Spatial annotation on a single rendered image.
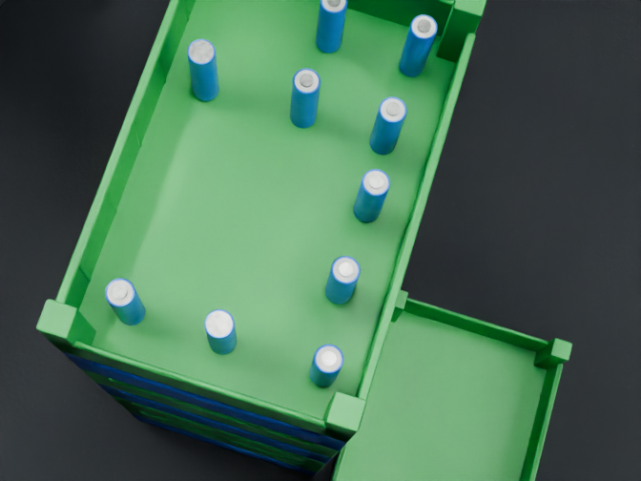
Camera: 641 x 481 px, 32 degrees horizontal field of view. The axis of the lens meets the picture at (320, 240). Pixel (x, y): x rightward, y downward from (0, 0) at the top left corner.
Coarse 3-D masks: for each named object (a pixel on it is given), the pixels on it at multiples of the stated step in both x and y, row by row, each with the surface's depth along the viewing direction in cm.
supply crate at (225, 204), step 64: (192, 0) 78; (256, 0) 79; (384, 0) 77; (448, 0) 74; (256, 64) 78; (320, 64) 78; (384, 64) 79; (448, 64) 79; (128, 128) 71; (192, 128) 77; (256, 128) 77; (320, 128) 77; (128, 192) 75; (192, 192) 75; (256, 192) 76; (320, 192) 76; (128, 256) 74; (192, 256) 74; (256, 256) 74; (320, 256) 75; (384, 256) 75; (64, 320) 65; (192, 320) 73; (256, 320) 73; (320, 320) 74; (384, 320) 69; (192, 384) 67; (256, 384) 72
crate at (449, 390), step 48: (432, 336) 123; (480, 336) 123; (528, 336) 118; (384, 384) 121; (432, 384) 121; (480, 384) 121; (528, 384) 122; (384, 432) 120; (432, 432) 120; (480, 432) 120; (528, 432) 120; (336, 480) 113; (384, 480) 118; (432, 480) 119; (480, 480) 119; (528, 480) 114
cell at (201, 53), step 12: (192, 48) 71; (204, 48) 71; (192, 60) 71; (204, 60) 71; (216, 60) 72; (192, 72) 73; (204, 72) 72; (216, 72) 73; (192, 84) 76; (204, 84) 74; (216, 84) 75; (204, 96) 76
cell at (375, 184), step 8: (368, 176) 70; (376, 176) 70; (384, 176) 70; (368, 184) 70; (376, 184) 69; (384, 184) 70; (360, 192) 71; (368, 192) 69; (376, 192) 70; (384, 192) 70; (360, 200) 72; (368, 200) 71; (376, 200) 70; (360, 208) 73; (368, 208) 72; (376, 208) 72; (360, 216) 75; (368, 216) 74; (376, 216) 74
